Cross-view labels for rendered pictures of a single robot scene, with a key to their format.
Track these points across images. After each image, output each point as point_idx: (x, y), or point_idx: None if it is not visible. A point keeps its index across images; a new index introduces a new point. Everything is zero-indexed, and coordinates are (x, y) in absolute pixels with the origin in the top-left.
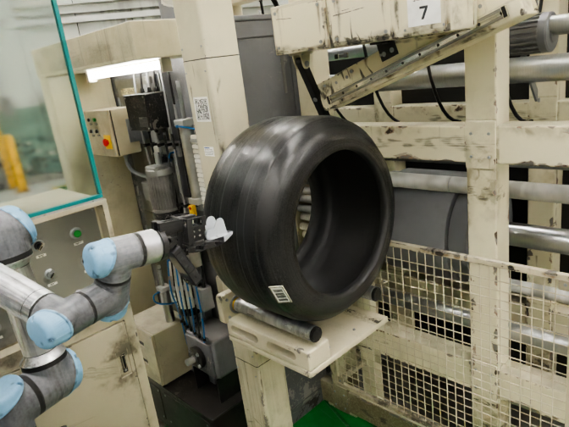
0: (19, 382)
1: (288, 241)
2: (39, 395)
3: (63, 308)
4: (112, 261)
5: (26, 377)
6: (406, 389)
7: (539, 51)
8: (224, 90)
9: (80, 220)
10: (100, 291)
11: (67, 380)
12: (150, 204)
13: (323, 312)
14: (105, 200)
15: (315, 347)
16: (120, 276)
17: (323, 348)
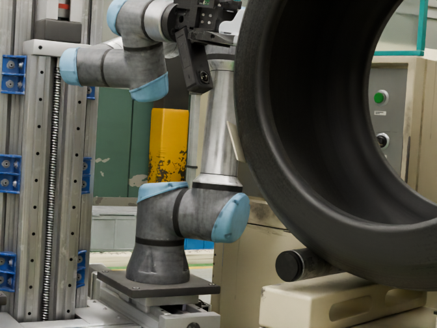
0: (171, 183)
1: (251, 51)
2: (175, 207)
3: (84, 49)
4: (115, 13)
5: (187, 189)
6: None
7: None
8: None
9: (391, 82)
10: (119, 53)
11: (207, 215)
12: None
13: (300, 226)
14: (413, 58)
15: (281, 290)
16: (125, 38)
17: (295, 306)
